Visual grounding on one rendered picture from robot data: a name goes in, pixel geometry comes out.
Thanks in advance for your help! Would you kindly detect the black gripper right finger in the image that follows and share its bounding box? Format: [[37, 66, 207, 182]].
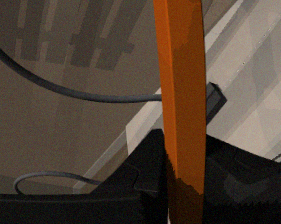
[[201, 133, 281, 224]]

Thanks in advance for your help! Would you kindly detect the orange handle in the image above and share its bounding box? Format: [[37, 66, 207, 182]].
[[153, 0, 207, 224]]

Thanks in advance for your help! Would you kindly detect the wavy thin wire on two black posts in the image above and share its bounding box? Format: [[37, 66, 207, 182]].
[[0, 48, 163, 194]]

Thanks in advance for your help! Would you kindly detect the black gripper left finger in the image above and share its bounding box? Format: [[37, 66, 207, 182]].
[[0, 128, 168, 224]]

